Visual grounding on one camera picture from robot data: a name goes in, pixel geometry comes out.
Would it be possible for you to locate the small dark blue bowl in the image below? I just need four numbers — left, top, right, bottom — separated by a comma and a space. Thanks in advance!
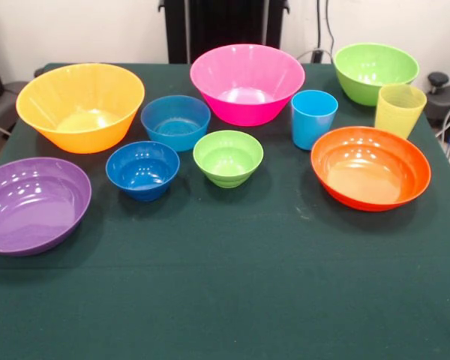
105, 140, 181, 203

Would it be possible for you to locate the light blue plastic cup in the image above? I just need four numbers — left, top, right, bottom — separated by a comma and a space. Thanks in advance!
290, 89, 339, 152

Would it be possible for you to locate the large green plastic bowl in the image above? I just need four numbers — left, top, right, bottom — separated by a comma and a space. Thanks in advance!
333, 43, 421, 107

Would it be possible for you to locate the small green plastic bowl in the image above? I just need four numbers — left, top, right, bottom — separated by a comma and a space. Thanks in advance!
193, 130, 265, 188

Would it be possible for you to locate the translucent light blue bowl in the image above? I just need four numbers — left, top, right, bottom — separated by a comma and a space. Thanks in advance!
140, 94, 212, 153

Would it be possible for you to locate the large pink plastic bowl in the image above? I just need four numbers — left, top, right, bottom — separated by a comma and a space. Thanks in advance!
189, 43, 306, 128

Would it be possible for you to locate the dark green tablecloth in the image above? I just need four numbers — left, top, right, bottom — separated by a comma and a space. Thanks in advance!
0, 62, 450, 360

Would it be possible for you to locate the shallow orange plastic bowl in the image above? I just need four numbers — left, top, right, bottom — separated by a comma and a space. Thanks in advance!
310, 126, 432, 212

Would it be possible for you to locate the large yellow plastic bowl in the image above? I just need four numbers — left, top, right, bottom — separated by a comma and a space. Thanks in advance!
15, 62, 146, 155

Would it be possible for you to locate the translucent yellow plastic cup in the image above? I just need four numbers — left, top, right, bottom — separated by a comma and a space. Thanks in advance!
373, 83, 428, 140

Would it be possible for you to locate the shallow purple plastic bowl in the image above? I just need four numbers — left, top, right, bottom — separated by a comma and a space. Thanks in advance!
0, 157, 92, 257

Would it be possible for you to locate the black knob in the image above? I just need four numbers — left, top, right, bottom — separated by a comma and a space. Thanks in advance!
427, 72, 450, 95

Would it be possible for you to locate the black round base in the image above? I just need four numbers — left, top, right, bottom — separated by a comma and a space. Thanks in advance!
423, 82, 450, 132

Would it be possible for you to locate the black wall cable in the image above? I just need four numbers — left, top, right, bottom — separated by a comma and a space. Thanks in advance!
311, 0, 326, 64
324, 0, 336, 52

